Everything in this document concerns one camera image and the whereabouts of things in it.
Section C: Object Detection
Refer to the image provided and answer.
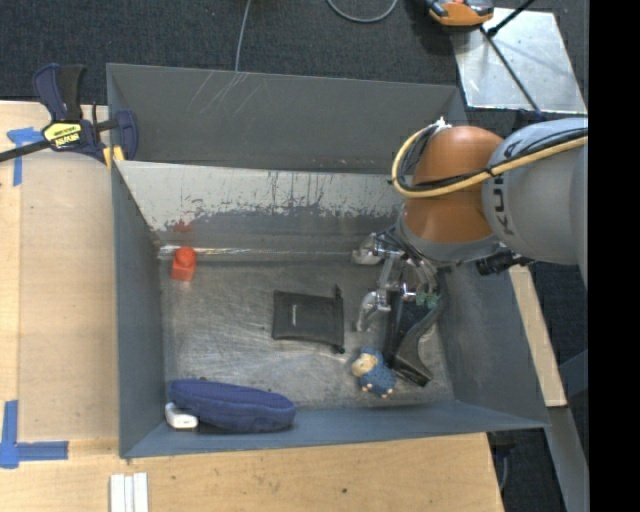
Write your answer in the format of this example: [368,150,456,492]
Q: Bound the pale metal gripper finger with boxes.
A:
[355,290,392,333]
[351,233,384,266]

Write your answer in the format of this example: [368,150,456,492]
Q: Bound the black wedge-shaped object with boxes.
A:
[381,289,445,388]

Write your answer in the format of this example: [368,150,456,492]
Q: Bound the black flat pouch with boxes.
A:
[271,284,347,355]

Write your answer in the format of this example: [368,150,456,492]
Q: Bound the blue toy sheep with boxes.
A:
[349,345,400,400]

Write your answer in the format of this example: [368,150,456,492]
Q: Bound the grey metal bin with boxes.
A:
[105,62,552,460]

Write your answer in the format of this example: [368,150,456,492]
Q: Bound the dark blue knitted cloth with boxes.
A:
[166,377,298,434]

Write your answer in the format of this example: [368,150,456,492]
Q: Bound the red toy block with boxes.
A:
[170,245,198,283]

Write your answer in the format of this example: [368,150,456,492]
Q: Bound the small white object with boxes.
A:
[164,401,200,430]

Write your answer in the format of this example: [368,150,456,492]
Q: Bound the pale wood board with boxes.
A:
[17,149,124,444]

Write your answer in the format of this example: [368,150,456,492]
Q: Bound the black cylinder on white bracket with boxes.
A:
[473,247,534,277]

